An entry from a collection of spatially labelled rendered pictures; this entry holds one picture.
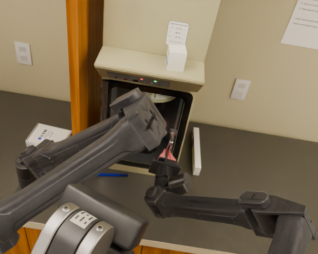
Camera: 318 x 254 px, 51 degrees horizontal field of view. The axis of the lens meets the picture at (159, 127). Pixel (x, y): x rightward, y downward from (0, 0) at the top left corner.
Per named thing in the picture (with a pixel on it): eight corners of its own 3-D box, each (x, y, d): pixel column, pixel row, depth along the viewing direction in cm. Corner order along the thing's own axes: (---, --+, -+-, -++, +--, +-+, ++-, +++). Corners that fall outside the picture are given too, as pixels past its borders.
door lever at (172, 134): (168, 149, 128) (161, 148, 128) (175, 132, 122) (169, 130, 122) (167, 160, 124) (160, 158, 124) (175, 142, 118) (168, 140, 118)
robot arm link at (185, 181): (143, 196, 102) (157, 217, 105) (176, 187, 97) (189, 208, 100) (153, 174, 112) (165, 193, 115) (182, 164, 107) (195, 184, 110)
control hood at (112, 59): (101, 72, 109) (101, 44, 103) (198, 88, 110) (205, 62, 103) (92, 92, 101) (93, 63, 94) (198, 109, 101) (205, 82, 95)
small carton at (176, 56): (165, 61, 100) (168, 43, 97) (181, 63, 101) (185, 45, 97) (166, 70, 97) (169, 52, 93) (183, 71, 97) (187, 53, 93)
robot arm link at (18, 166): (9, 160, 90) (25, 170, 89) (28, 145, 95) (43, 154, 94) (13, 176, 95) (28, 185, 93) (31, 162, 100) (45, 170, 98)
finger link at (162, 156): (161, 141, 121) (158, 160, 114) (179, 146, 122) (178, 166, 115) (155, 153, 126) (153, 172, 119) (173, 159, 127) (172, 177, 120)
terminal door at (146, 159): (101, 160, 137) (103, 78, 110) (174, 172, 137) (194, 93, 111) (100, 161, 136) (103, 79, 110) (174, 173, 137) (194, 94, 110)
